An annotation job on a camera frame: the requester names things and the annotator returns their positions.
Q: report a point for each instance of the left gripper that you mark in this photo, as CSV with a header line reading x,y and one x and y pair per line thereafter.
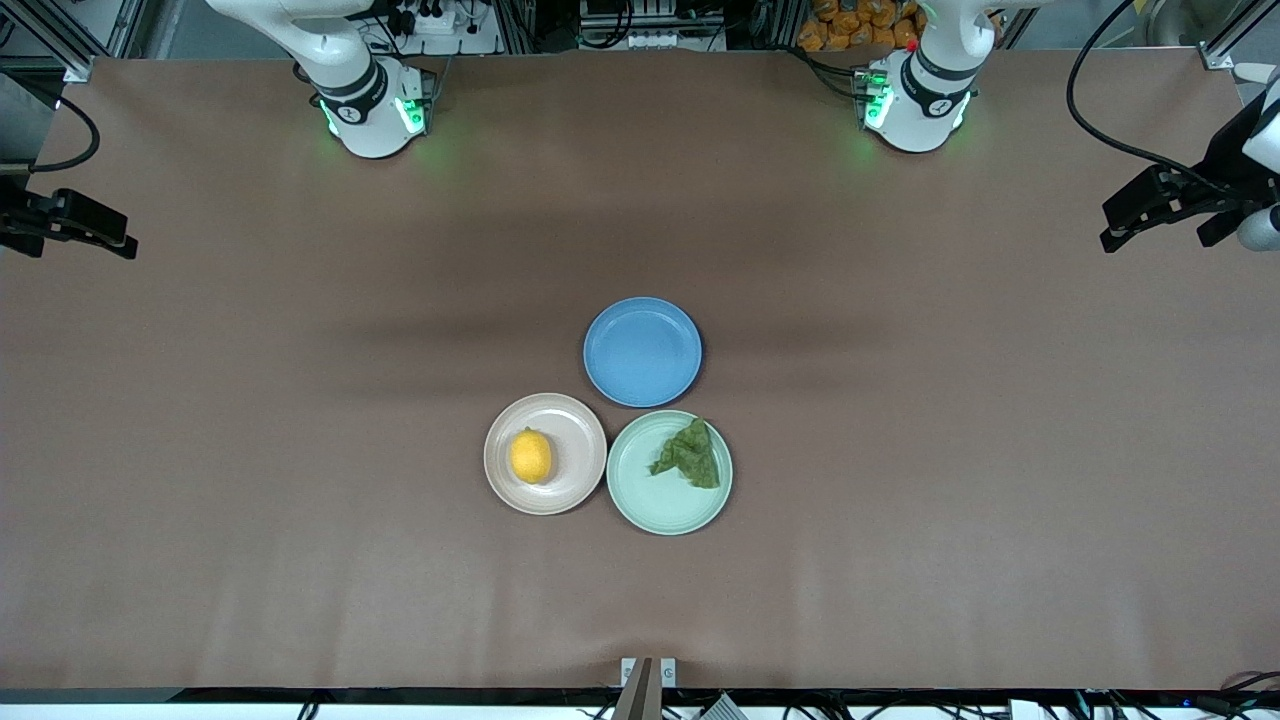
x,y
1222,160

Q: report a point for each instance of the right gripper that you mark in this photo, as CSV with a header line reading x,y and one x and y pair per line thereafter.
x,y
12,217

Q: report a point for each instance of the yellow lemon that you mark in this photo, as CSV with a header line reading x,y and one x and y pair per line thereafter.
x,y
531,457

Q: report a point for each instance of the green lettuce leaf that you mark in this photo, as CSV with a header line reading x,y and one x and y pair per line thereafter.
x,y
695,455

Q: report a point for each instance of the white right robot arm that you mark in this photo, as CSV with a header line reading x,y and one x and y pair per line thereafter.
x,y
370,120

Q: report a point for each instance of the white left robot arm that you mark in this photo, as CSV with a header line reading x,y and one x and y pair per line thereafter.
x,y
920,110

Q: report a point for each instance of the bag of orange fruit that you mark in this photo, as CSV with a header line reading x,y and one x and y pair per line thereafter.
x,y
850,25

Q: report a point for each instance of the white power strip with plugs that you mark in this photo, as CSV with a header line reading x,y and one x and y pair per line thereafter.
x,y
435,22

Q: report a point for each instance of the small white box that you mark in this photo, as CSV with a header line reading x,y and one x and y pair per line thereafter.
x,y
1027,710

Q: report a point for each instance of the white socket strip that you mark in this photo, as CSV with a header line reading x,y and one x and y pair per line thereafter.
x,y
660,42

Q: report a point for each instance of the beige plate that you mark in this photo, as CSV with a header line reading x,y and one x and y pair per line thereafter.
x,y
575,440

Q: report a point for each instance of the blue plate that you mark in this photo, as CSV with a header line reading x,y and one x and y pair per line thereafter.
x,y
640,350

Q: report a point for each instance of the light green plate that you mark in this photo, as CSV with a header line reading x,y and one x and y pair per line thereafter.
x,y
660,505

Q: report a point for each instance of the white ribbed part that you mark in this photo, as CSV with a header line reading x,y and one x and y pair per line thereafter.
x,y
722,708

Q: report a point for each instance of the aluminium frame strut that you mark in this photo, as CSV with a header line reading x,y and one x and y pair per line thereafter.
x,y
78,68
1215,55

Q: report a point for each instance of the aluminium frame post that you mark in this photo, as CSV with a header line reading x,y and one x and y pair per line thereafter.
x,y
515,25
785,25

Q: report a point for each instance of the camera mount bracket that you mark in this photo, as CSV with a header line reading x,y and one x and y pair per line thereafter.
x,y
640,695

